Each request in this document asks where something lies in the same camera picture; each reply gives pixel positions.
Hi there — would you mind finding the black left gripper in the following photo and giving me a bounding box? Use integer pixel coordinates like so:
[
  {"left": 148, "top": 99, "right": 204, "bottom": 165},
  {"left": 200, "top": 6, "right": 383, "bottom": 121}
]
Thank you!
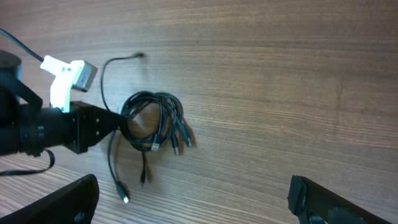
[{"left": 63, "top": 101, "right": 126, "bottom": 154}]

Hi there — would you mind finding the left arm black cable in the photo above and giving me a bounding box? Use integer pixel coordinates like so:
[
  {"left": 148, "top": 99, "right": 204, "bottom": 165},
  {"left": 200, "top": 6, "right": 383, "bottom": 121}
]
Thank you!
[{"left": 0, "top": 28, "right": 45, "bottom": 63}]

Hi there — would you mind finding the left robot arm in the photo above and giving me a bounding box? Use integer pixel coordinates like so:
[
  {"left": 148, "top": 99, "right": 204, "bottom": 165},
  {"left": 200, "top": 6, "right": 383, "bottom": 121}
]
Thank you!
[{"left": 1, "top": 51, "right": 126, "bottom": 156}]

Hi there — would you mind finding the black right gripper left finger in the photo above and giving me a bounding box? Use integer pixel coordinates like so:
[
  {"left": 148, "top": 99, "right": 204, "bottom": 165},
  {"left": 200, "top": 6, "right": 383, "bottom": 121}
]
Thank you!
[{"left": 1, "top": 174, "right": 100, "bottom": 224}]

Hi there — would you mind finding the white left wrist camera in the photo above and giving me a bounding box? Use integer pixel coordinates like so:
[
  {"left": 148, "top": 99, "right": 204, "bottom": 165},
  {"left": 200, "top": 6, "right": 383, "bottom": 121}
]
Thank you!
[{"left": 40, "top": 55, "right": 98, "bottom": 113}]

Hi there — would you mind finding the black USB cable bundle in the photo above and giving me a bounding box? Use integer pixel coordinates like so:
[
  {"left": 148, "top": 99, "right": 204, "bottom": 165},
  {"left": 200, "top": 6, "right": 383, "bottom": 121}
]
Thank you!
[{"left": 99, "top": 52, "right": 193, "bottom": 205}]

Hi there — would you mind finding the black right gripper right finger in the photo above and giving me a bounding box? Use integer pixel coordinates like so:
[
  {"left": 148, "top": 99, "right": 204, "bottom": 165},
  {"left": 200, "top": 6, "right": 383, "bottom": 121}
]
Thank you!
[{"left": 287, "top": 175, "right": 387, "bottom": 224}]

